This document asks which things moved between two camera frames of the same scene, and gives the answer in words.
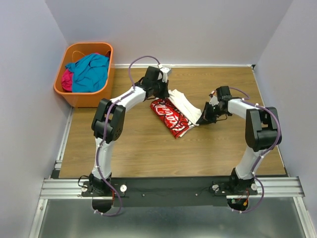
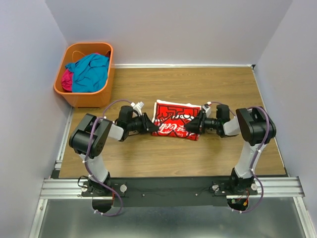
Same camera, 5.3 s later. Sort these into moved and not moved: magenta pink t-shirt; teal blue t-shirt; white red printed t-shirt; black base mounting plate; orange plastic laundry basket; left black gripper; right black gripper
Moved: right black gripper; left black gripper; white red printed t-shirt
Not moved: orange plastic laundry basket; teal blue t-shirt; magenta pink t-shirt; black base mounting plate
